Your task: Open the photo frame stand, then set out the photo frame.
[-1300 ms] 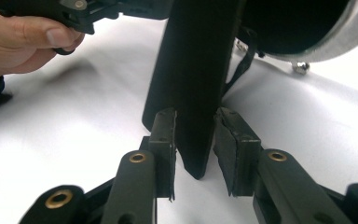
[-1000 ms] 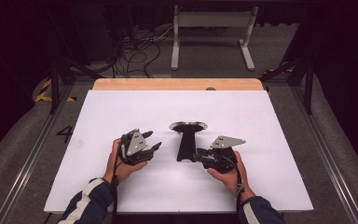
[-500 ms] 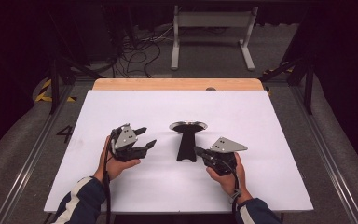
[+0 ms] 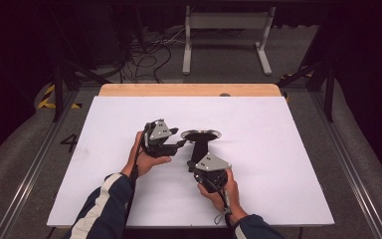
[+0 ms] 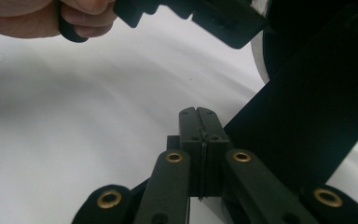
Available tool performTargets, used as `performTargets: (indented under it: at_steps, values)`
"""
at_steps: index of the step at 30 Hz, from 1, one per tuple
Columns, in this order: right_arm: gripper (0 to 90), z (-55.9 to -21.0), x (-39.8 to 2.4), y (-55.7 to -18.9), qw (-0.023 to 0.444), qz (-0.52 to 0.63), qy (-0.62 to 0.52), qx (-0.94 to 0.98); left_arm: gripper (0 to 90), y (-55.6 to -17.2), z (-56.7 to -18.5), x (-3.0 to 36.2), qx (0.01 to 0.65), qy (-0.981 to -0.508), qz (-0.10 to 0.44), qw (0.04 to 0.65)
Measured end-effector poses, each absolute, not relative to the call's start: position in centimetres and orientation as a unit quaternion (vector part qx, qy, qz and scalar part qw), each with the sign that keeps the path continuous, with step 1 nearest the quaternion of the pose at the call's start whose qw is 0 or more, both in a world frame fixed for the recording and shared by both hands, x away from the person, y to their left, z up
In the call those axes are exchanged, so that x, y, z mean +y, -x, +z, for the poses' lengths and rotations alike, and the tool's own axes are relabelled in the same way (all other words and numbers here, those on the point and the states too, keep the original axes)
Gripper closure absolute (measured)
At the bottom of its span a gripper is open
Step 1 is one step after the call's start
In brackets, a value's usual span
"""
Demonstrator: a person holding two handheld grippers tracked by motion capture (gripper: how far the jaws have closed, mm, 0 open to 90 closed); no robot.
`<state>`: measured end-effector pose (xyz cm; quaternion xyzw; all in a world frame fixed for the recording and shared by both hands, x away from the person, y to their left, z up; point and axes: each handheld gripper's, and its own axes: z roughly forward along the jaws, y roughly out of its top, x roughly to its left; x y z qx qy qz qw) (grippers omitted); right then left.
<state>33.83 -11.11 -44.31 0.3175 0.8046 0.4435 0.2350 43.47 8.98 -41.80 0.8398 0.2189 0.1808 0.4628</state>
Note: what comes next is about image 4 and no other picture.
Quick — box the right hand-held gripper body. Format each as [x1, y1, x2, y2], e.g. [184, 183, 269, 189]
[193, 152, 233, 194]

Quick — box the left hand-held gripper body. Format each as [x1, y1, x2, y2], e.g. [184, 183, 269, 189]
[141, 119, 179, 158]

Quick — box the oval silver pearl-framed mirror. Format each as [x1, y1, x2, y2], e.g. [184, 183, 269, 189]
[180, 128, 223, 164]

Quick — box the person's left hand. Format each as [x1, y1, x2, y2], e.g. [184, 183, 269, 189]
[122, 130, 173, 178]

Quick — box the person's right hand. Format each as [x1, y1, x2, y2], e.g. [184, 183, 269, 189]
[197, 168, 248, 225]

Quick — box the white table cover sheet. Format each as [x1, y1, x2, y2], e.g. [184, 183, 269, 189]
[47, 96, 335, 229]

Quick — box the black metal stand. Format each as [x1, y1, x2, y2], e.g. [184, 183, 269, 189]
[276, 61, 336, 122]
[48, 6, 111, 122]

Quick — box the yellow black floor tape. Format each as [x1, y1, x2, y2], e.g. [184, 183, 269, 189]
[37, 84, 83, 111]

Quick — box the dark curtain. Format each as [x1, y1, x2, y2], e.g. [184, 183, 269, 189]
[0, 0, 59, 170]
[324, 0, 382, 188]

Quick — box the right hand-held gripper cable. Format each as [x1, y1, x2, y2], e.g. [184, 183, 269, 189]
[200, 177, 235, 231]

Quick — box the hand-held gripper cable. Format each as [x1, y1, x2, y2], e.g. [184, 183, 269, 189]
[200, 177, 235, 231]
[122, 122, 152, 231]

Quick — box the left hand-held gripper cable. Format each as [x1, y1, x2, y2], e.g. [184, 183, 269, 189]
[122, 122, 152, 231]

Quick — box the tangle of black floor cables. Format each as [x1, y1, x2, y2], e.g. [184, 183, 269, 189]
[112, 28, 193, 84]

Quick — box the white metal desk frame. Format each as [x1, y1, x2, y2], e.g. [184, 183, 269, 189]
[182, 4, 277, 77]

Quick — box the aluminium floor rail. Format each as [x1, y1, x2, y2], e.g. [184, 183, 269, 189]
[310, 91, 382, 239]
[0, 89, 82, 239]

